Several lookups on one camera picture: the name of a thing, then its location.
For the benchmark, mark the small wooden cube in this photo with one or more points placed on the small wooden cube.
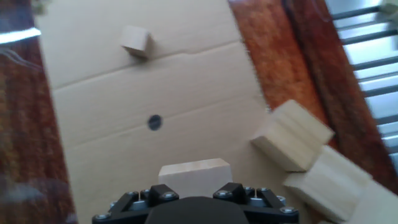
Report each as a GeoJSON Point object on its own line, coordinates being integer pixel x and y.
{"type": "Point", "coordinates": [135, 40]}

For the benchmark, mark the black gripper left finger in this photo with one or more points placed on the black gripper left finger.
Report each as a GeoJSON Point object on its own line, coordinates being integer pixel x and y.
{"type": "Point", "coordinates": [130, 208]}

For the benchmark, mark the large wooden cube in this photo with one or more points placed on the large wooden cube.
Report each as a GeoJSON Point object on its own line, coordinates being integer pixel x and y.
{"type": "Point", "coordinates": [329, 183]}
{"type": "Point", "coordinates": [292, 137]}
{"type": "Point", "coordinates": [196, 177]}
{"type": "Point", "coordinates": [376, 208]}

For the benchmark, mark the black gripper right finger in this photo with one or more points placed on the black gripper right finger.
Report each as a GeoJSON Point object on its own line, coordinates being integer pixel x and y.
{"type": "Point", "coordinates": [267, 211]}

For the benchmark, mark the reddish brown wooden board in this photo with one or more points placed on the reddish brown wooden board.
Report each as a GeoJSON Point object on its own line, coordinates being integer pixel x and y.
{"type": "Point", "coordinates": [280, 62]}

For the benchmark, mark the brown cardboard sheet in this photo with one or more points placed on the brown cardboard sheet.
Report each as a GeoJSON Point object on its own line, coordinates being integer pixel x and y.
{"type": "Point", "coordinates": [186, 93]}

